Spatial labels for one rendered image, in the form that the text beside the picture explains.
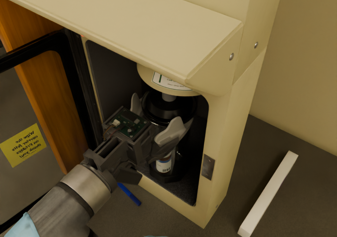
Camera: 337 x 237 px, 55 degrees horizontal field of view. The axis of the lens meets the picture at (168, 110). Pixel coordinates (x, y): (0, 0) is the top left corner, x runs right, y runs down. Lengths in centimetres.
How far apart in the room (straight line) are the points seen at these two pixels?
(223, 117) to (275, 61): 48
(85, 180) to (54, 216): 6
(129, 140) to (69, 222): 15
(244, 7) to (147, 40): 11
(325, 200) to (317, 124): 22
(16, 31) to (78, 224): 34
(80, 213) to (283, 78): 67
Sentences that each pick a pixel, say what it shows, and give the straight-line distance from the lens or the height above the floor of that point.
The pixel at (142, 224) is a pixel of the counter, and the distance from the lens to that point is 83.
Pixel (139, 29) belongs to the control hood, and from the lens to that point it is 35.
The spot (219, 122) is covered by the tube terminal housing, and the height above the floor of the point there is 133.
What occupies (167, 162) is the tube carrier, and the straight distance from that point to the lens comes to 71.
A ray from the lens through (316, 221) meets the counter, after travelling 91.
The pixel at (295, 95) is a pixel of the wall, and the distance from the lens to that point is 98.
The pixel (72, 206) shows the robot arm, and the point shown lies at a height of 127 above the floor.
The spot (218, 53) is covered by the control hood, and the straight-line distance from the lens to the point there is 34.
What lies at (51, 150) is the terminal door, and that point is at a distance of 74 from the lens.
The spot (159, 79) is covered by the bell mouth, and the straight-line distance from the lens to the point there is 55.
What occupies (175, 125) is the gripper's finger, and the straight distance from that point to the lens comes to 58.
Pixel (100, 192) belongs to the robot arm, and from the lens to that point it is 51.
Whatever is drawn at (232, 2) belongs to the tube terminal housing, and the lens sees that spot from 38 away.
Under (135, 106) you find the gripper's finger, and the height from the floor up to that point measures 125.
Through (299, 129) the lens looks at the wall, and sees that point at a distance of 106.
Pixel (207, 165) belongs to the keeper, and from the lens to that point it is 60.
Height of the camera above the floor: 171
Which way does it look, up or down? 48 degrees down
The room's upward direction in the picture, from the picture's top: straight up
